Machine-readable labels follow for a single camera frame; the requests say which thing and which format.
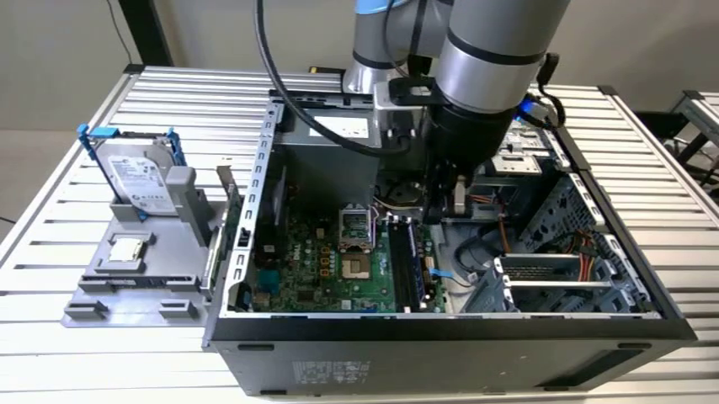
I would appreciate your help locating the RAM stick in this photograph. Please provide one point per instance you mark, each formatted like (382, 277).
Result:
(417, 269)

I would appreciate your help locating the yellow black connector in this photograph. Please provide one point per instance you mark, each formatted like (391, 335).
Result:
(315, 69)

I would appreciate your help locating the silver hard disk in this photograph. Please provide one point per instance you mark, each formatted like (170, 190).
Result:
(135, 177)

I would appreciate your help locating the grey parts rack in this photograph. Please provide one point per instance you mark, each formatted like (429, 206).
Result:
(169, 252)

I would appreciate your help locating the black camera bracket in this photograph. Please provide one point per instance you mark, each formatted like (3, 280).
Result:
(399, 90)

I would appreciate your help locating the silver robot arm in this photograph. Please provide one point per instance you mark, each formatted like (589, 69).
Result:
(494, 33)

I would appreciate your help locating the CPU socket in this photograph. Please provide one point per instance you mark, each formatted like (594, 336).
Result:
(357, 266)

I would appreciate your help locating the thin locking lever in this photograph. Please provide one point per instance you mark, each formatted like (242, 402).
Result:
(373, 233)

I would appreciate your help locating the blue expansion slot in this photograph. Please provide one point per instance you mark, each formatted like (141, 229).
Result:
(270, 281)

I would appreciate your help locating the grey metal drive cage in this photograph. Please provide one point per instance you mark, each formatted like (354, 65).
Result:
(517, 164)

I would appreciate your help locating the black PC case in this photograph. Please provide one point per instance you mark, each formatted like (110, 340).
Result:
(394, 362)

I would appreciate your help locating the grey power supply unit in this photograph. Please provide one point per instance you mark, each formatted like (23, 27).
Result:
(326, 177)

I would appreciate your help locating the black RAM slot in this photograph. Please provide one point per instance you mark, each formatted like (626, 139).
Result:
(401, 265)

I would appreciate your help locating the green motherboard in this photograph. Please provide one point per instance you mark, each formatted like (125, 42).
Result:
(306, 290)

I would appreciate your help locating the blue disk carrier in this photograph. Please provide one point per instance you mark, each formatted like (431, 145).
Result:
(102, 132)

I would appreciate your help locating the black upright post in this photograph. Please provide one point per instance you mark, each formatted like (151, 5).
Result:
(146, 33)

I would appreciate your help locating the round black fan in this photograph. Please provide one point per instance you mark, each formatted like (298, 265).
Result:
(402, 192)

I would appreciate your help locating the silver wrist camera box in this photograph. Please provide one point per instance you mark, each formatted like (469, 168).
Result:
(382, 99)

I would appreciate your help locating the perforated metal disk bay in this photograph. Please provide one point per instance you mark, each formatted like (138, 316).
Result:
(557, 285)

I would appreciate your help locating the silver CPU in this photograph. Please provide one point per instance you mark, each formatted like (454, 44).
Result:
(125, 252)

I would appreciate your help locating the aluminium frame table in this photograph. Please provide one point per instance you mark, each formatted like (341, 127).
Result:
(697, 105)

